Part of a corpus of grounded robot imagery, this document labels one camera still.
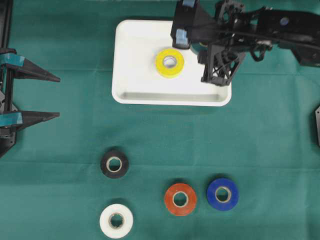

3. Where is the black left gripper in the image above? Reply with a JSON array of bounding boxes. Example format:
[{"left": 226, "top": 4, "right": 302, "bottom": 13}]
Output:
[{"left": 0, "top": 48, "right": 61, "bottom": 157}]

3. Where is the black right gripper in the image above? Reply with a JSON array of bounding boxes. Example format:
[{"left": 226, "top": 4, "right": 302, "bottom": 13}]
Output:
[{"left": 170, "top": 0, "right": 253, "bottom": 53}]

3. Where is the green tape roll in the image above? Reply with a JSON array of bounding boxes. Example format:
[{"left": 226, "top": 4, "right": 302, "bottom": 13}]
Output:
[{"left": 190, "top": 43, "right": 208, "bottom": 56}]

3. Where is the yellow tape roll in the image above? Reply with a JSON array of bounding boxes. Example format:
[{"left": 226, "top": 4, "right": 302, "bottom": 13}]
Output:
[{"left": 155, "top": 48, "right": 185, "bottom": 78}]

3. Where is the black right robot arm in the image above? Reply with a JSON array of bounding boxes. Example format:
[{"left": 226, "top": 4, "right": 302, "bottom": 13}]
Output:
[{"left": 170, "top": 0, "right": 320, "bottom": 68}]

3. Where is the white plastic tray case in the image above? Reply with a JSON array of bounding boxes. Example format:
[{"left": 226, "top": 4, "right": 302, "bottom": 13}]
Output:
[{"left": 111, "top": 19, "right": 232, "bottom": 107}]

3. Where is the black tape roll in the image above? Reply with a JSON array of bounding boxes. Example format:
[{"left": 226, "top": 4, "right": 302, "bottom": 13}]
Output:
[{"left": 100, "top": 150, "right": 129, "bottom": 179}]

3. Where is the white tape roll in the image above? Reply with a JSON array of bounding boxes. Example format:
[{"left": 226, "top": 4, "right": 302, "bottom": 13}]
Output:
[{"left": 99, "top": 204, "right": 134, "bottom": 239}]

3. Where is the blue tape roll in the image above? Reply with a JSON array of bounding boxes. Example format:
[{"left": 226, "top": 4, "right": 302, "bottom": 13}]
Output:
[{"left": 206, "top": 178, "right": 239, "bottom": 211}]

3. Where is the red tape roll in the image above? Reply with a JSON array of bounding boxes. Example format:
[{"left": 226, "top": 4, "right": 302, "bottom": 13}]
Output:
[{"left": 164, "top": 183, "right": 197, "bottom": 217}]

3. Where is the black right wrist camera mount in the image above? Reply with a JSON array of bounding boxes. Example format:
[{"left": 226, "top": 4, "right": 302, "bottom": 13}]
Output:
[{"left": 197, "top": 44, "right": 246, "bottom": 87}]

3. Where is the black frame rail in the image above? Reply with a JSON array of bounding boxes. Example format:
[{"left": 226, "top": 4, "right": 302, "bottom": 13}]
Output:
[{"left": 0, "top": 0, "right": 14, "bottom": 48}]

